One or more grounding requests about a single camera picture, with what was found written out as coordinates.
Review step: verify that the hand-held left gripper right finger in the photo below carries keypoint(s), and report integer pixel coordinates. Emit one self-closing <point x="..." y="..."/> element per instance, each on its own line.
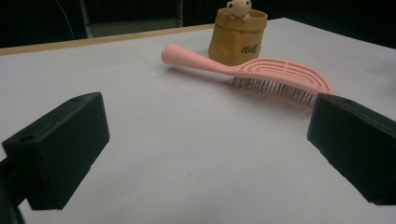
<point x="355" y="146"/>

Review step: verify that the white table mat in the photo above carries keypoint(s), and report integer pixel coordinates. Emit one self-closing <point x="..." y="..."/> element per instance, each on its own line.
<point x="193" y="140"/>

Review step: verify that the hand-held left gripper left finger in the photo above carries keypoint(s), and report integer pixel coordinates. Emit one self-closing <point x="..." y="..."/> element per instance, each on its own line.
<point x="59" y="149"/>

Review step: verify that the tan holder with bear figure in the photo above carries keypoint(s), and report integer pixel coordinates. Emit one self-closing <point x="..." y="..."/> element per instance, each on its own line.
<point x="233" y="40"/>

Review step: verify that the pink hairbrush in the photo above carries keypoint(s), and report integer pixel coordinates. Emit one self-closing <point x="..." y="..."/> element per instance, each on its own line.
<point x="267" y="70"/>

